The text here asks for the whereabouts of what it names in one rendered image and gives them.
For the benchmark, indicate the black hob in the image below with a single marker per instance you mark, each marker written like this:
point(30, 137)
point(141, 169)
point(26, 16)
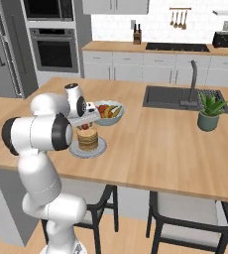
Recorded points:
point(177, 47)

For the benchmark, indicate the hanging wooden tool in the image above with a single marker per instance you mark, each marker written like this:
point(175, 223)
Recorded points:
point(184, 24)
point(180, 22)
point(176, 22)
point(171, 20)

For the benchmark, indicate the pale blue fruit bowl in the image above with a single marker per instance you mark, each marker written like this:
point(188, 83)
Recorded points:
point(111, 120)

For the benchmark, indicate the grey tap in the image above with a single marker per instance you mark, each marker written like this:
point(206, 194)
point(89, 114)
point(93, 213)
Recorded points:
point(193, 82)

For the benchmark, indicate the grey round plate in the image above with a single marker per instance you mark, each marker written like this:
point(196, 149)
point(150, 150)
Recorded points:
point(101, 147)

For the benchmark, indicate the red apple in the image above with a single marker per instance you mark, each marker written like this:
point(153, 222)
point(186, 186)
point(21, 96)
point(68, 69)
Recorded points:
point(102, 108)

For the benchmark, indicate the brown pancake stack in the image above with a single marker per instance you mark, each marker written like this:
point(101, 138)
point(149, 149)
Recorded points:
point(88, 140)

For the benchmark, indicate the green plant in grey pot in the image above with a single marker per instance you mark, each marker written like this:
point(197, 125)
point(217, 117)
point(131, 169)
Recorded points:
point(207, 119)

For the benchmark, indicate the orange fruit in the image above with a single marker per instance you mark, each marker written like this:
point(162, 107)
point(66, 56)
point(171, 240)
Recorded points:
point(106, 114)

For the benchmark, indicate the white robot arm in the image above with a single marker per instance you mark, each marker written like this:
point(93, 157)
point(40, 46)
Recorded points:
point(36, 172)

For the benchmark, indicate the dark grey sink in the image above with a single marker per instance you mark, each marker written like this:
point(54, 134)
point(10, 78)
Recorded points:
point(162, 96)

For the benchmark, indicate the yellow banana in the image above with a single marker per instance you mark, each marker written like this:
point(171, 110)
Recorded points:
point(116, 110)

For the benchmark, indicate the wooden knife block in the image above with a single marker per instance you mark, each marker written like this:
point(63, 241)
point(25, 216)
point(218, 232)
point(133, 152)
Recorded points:
point(137, 37)

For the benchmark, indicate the white wall cupboards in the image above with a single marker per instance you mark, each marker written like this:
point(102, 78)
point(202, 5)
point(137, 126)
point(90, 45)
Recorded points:
point(116, 6)

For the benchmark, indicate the white wall shelf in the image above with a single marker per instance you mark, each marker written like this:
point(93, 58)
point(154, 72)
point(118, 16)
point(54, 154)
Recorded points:
point(226, 12)

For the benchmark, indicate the grey fridge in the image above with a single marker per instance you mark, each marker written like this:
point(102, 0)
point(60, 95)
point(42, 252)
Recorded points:
point(7, 46)

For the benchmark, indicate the black chair with pale seat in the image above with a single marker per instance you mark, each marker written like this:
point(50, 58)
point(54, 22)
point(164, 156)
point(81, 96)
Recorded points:
point(188, 211)
point(96, 211)

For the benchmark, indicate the white base cupboard run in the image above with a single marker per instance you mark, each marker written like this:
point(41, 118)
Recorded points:
point(159, 67)

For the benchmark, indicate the steel microwave oven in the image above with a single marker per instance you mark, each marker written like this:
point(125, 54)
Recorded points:
point(48, 9)

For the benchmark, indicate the red strawberry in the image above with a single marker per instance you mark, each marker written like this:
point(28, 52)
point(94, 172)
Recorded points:
point(85, 126)

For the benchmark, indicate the black toaster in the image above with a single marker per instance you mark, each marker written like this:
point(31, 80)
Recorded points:
point(224, 39)

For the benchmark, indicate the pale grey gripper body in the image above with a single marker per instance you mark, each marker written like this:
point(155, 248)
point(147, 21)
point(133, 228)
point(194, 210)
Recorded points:
point(84, 118)

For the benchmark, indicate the wooden tool rail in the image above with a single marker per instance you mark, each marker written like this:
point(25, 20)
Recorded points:
point(180, 8)

